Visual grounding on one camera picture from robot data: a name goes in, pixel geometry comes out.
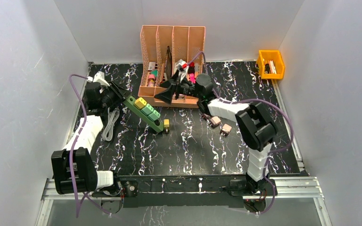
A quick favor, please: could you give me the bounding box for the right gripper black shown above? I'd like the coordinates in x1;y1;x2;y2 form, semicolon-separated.
154;70;202;105

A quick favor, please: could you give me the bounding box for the yellow charger plug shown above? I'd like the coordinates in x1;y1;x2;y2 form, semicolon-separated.
133;97;147;110
163;119;170;134

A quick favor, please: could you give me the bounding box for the green power strip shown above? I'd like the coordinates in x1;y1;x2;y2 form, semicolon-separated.
123;95;164;133

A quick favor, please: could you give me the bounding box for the pink charger plug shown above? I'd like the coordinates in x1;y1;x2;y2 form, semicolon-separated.
208;116;221;128

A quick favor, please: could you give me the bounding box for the pink white charger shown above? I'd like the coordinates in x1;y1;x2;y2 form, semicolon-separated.
201;113;211;121

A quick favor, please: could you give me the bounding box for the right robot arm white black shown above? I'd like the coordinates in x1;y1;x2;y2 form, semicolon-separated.
154;73;278;195

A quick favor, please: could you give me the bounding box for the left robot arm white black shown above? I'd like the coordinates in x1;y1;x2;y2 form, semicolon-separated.
51;81;131;196

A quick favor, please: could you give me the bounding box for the green charger plug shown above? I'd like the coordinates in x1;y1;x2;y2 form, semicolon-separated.
147;110;161;121
140;104;154;116

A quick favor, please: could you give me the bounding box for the black tablet in organizer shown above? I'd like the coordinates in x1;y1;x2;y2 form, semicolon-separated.
164;46;173;81

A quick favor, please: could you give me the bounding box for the orange desk file organizer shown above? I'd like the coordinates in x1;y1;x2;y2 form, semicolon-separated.
138;25;206;107

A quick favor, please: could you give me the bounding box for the yellow storage bin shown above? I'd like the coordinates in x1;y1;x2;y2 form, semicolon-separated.
256;50;285;80

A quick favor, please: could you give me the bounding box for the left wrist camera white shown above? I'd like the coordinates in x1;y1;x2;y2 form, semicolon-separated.
92;71;110;87

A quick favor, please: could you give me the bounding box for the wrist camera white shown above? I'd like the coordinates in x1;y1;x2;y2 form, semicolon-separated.
92;71;110;87
174;59;189;75

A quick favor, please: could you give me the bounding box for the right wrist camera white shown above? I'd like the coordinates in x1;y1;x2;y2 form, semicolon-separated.
174;59;189;75

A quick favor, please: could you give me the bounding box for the white coiled cord lower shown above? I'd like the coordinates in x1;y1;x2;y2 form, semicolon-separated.
101;107;120;142

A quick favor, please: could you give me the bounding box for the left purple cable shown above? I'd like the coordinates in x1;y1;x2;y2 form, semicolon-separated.
68;73;111;218

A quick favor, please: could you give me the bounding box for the purple cable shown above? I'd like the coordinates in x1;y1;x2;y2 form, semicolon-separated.
185;51;294;215
68;73;111;218

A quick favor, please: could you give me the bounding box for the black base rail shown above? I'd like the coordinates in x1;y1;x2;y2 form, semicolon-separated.
92;174;277;209

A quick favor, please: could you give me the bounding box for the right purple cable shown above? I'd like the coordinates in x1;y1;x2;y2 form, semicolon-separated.
185;51;294;215

